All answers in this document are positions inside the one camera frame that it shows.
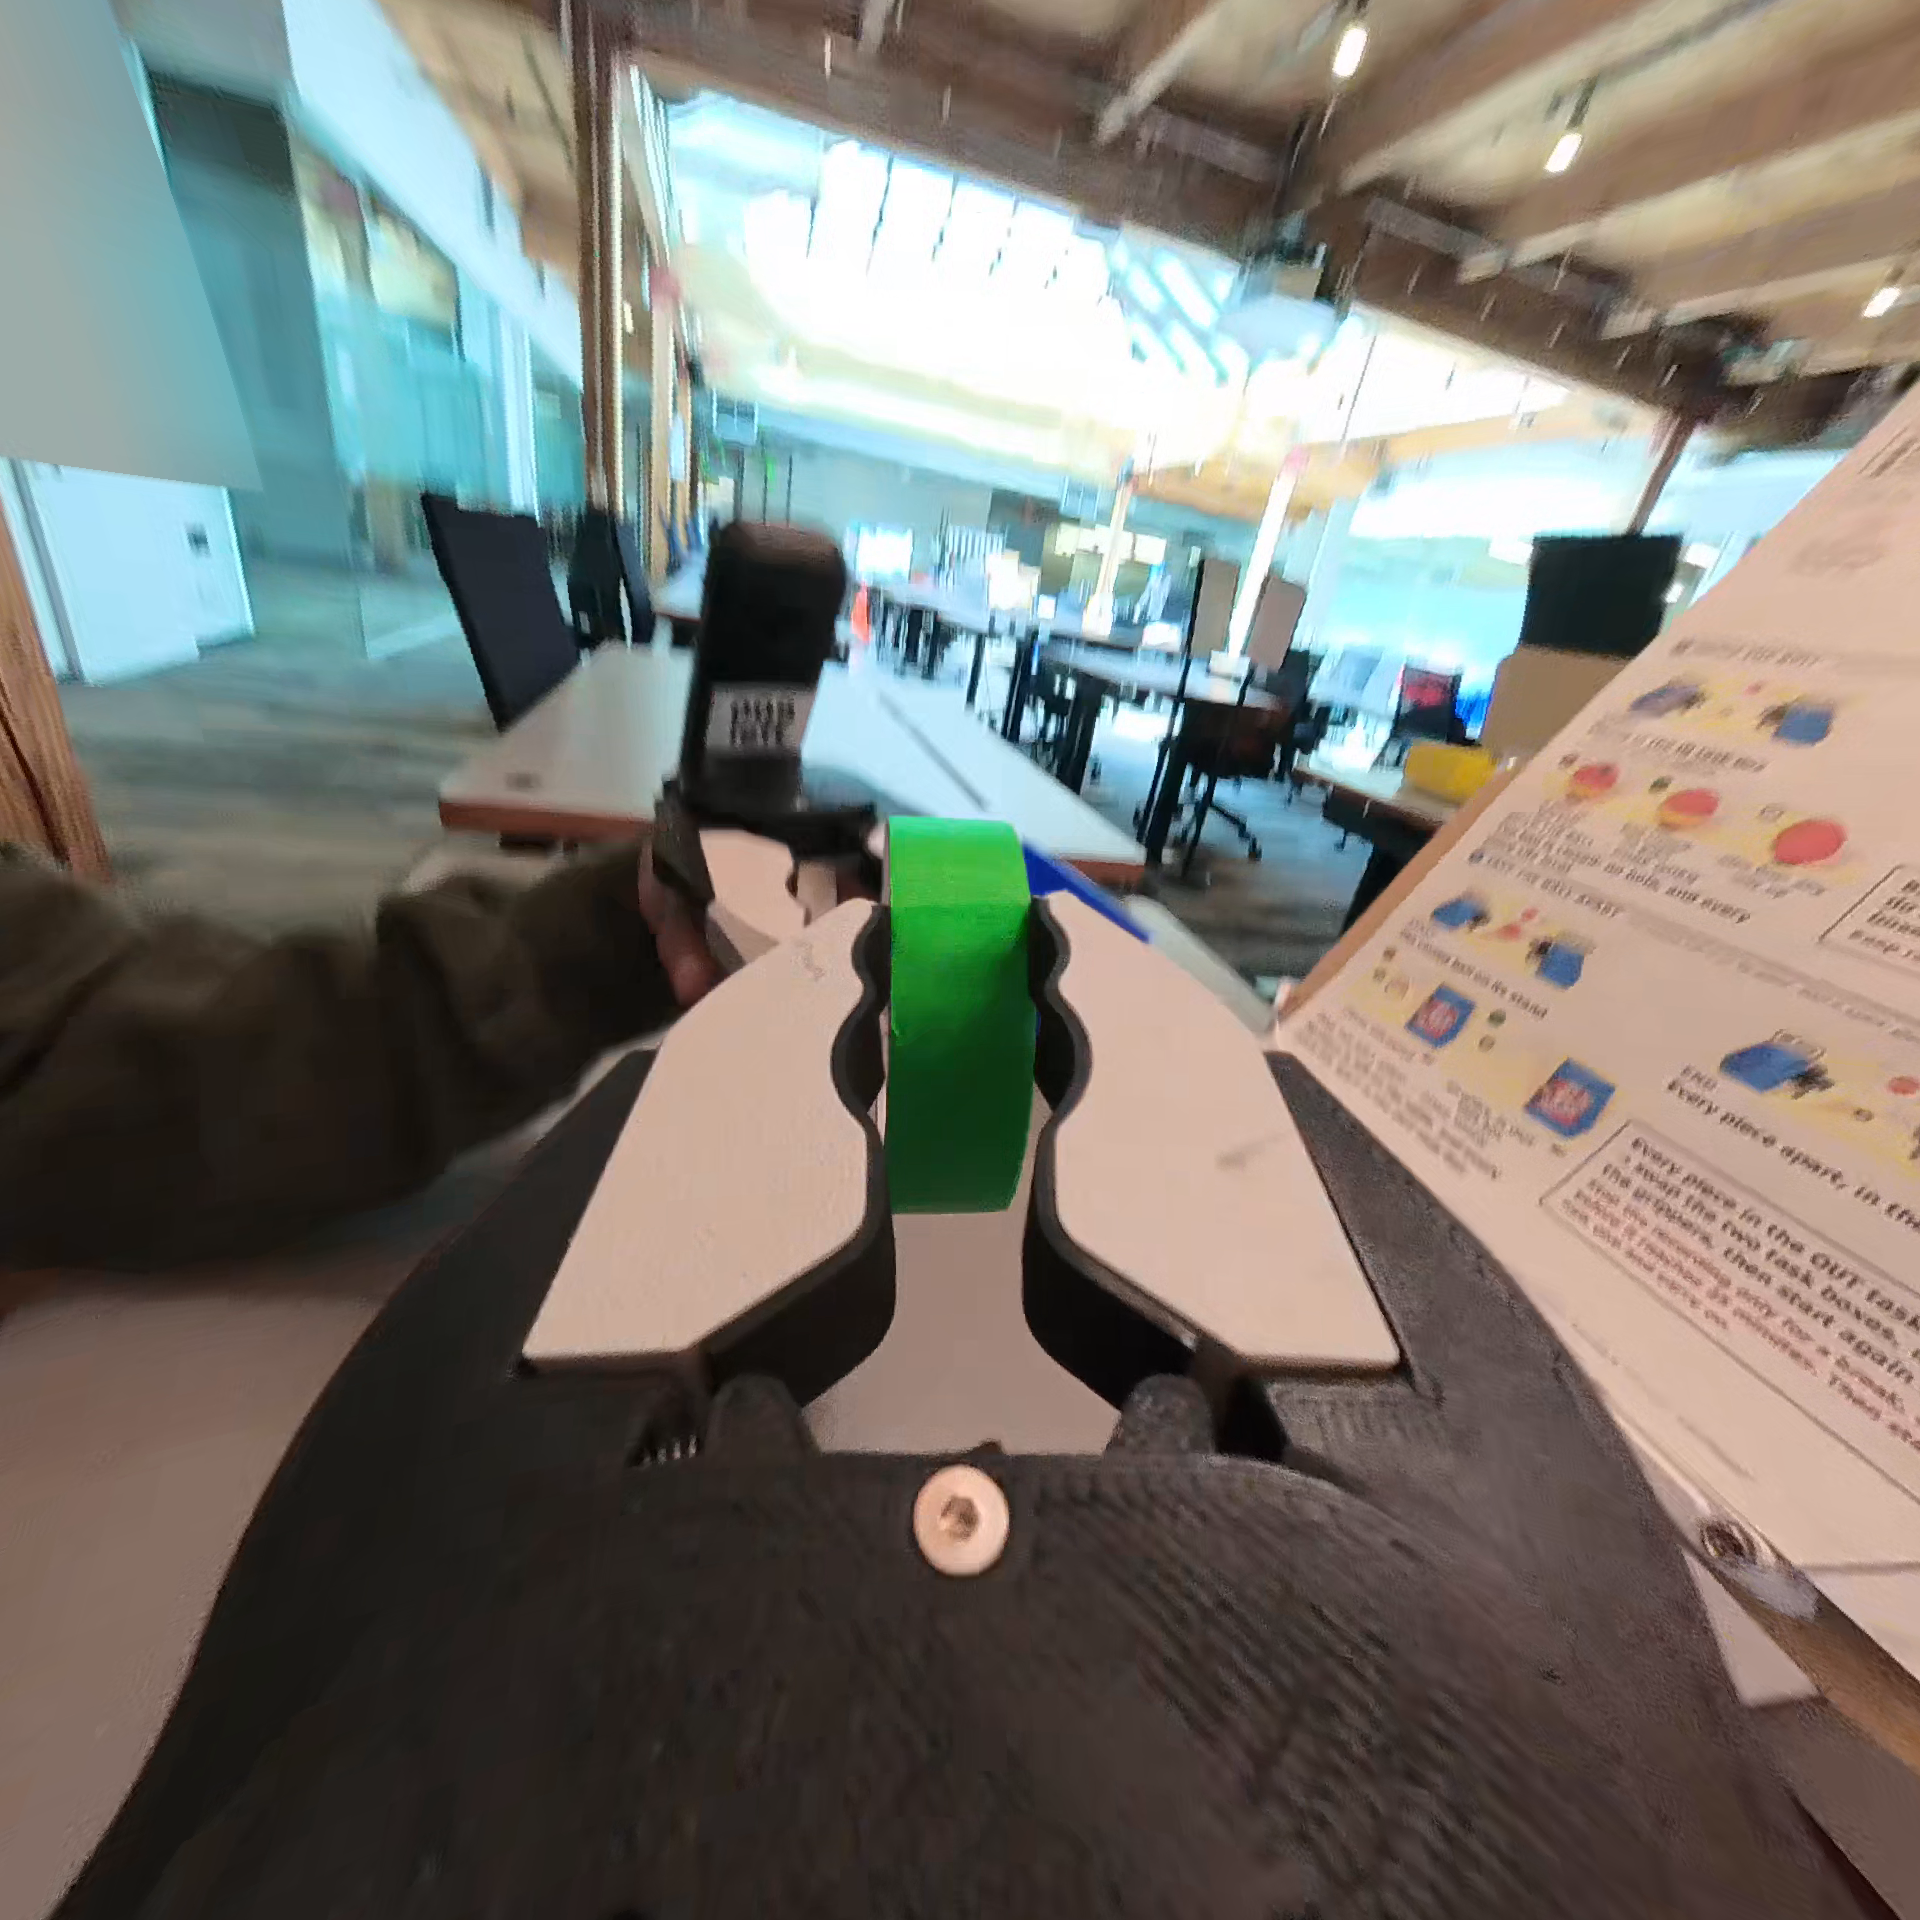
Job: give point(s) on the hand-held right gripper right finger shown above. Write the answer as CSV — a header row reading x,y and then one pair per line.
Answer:
x,y
1201,1200

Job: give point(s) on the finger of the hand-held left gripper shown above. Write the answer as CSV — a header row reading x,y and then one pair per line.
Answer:
x,y
820,897

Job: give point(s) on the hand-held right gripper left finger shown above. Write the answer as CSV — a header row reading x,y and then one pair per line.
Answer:
x,y
704,1170

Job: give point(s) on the green tape roll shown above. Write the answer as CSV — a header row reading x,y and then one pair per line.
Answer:
x,y
961,1019

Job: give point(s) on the person's left forearm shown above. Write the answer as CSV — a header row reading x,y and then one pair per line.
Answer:
x,y
300,1080

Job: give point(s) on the person's left hand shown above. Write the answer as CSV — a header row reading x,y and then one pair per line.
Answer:
x,y
692,961

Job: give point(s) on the black office chair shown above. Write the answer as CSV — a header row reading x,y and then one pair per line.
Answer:
x,y
503,616
609,578

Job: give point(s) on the white desk with wooden edge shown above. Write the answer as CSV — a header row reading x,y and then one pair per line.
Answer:
x,y
600,750

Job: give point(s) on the blue plastic bin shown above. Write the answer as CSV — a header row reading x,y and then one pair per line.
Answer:
x,y
1095,902

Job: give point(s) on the wooden column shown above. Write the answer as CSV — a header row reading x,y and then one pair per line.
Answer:
x,y
600,299

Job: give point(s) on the printed instruction sheet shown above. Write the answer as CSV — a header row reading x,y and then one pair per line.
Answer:
x,y
1651,1050

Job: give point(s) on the yellow plastic bin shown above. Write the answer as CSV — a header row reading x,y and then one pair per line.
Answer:
x,y
1448,770

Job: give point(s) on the cardboard box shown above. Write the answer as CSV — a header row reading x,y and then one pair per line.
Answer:
x,y
1560,704

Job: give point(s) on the black monitor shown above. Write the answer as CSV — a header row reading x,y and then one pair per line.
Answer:
x,y
1599,592

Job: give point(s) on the ceiling spot light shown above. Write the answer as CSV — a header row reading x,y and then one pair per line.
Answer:
x,y
1349,49
1564,150
1881,297

